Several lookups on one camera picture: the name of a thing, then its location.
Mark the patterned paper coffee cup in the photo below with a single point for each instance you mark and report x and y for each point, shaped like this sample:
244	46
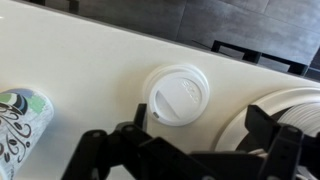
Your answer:
24	116

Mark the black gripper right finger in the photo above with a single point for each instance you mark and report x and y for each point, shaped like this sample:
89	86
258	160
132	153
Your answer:
287	148

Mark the stack of white lids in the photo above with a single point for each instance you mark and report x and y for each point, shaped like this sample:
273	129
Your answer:
305	117

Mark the white plastic cup lid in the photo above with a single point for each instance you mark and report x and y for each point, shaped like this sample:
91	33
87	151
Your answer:
176	95

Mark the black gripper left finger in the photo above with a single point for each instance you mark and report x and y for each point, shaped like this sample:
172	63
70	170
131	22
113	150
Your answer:
130	146

